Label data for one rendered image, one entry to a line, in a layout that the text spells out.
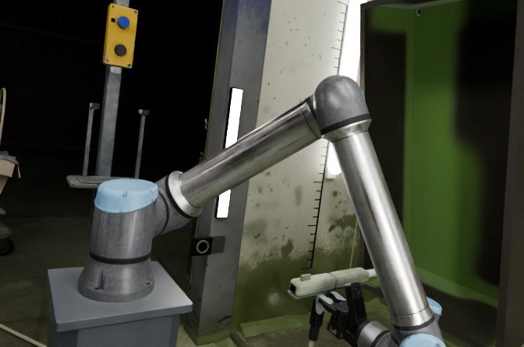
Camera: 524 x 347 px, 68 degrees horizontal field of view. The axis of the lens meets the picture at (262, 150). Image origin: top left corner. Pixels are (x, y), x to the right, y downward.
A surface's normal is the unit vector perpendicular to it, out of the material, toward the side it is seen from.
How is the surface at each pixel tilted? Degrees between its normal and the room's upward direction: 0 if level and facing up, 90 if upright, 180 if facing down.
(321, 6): 90
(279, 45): 90
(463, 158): 102
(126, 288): 70
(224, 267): 90
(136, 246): 90
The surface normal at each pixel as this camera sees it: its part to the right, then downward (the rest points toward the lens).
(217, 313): 0.52, 0.11
